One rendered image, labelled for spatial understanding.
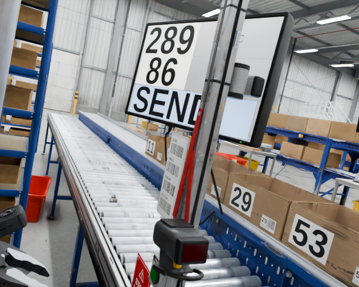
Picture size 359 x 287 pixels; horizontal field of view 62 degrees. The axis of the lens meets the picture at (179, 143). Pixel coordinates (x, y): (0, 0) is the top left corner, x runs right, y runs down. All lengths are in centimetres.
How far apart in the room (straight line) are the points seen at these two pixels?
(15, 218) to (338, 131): 642
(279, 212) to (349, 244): 29
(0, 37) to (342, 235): 101
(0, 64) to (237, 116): 51
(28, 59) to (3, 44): 142
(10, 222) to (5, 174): 127
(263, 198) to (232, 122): 65
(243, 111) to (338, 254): 60
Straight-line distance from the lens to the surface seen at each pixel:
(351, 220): 141
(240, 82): 63
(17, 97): 173
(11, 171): 180
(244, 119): 69
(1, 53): 33
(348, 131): 658
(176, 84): 85
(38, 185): 366
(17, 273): 58
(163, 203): 71
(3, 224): 54
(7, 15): 32
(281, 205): 124
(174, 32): 92
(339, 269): 111
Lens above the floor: 130
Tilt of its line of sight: 6 degrees down
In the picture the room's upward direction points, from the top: 12 degrees clockwise
